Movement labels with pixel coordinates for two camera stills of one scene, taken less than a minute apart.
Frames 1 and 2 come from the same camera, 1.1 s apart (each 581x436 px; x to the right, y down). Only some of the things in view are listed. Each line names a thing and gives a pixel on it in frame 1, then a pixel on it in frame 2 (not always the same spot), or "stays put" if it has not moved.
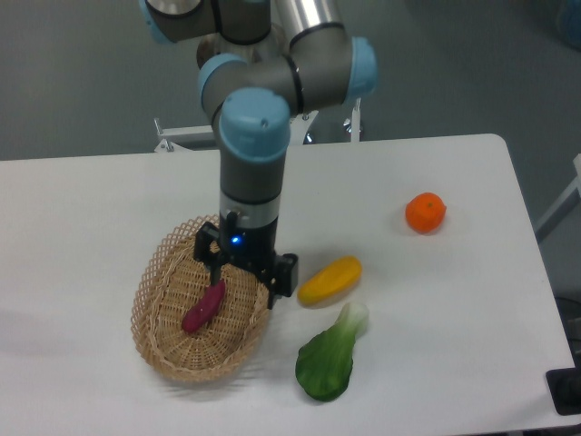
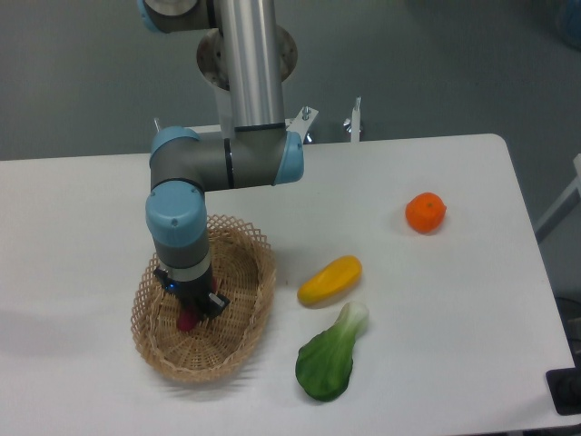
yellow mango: [331, 282] stays put
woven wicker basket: [170, 282] stays put
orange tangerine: [425, 213] stays put
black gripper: [253, 246] → [192, 295]
